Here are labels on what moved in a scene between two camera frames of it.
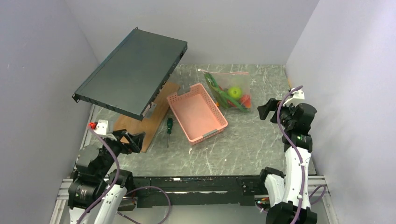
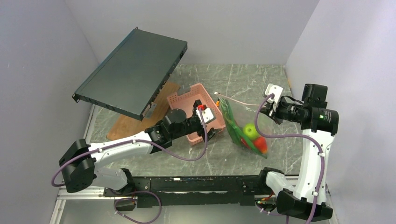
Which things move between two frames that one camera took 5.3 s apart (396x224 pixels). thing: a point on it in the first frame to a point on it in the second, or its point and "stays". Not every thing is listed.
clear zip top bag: [231, 90] to [240, 120]
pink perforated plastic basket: [195, 115] stays
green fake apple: [234, 92] to [249, 129]
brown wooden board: [150, 126] stays
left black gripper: [135, 141] to [201, 132]
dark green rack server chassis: [129, 81] stays
